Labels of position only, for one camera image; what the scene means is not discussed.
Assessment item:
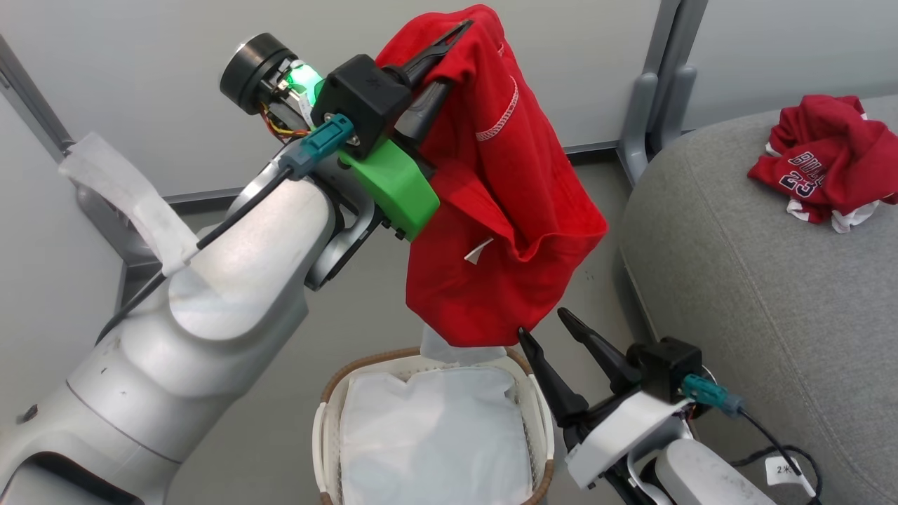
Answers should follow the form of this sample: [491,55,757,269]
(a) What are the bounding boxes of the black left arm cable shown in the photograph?
[95,165,295,346]

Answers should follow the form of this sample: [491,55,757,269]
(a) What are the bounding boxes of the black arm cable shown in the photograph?
[730,410,824,505]
[95,165,295,346]

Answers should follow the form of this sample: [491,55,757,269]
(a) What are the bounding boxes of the grey partition foot with caster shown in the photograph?
[76,184,169,269]

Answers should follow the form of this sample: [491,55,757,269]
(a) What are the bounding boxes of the teal right camera connector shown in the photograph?
[682,374,746,417]

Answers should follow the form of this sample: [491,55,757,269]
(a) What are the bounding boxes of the grey slanted partition post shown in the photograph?
[0,34,75,159]

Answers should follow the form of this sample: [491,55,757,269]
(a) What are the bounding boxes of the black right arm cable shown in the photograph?
[730,410,824,505]

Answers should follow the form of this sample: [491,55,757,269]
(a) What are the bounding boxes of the white cable label tag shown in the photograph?
[765,455,805,487]

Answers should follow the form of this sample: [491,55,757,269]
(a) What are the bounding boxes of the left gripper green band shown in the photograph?
[220,19,474,241]

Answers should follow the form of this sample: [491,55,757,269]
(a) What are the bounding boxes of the grey fabric sofa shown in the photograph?
[617,95,898,505]

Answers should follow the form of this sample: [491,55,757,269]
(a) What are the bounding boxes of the teal camera connector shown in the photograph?
[682,374,746,417]
[279,114,356,180]

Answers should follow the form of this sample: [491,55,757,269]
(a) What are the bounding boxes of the red basketball jersey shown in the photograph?
[747,95,898,234]

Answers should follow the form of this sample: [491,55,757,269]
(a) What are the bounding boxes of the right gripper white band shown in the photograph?
[518,307,692,490]

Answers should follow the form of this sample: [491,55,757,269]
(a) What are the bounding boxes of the red shorts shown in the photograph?
[375,4,609,349]

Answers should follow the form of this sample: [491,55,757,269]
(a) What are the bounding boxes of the white tape strip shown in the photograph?
[58,132,201,276]

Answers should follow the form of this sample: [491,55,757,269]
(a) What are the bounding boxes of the teal left camera connector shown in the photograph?
[279,114,356,180]

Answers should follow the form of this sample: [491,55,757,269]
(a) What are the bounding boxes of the white brown laundry basket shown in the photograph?
[312,347,556,505]

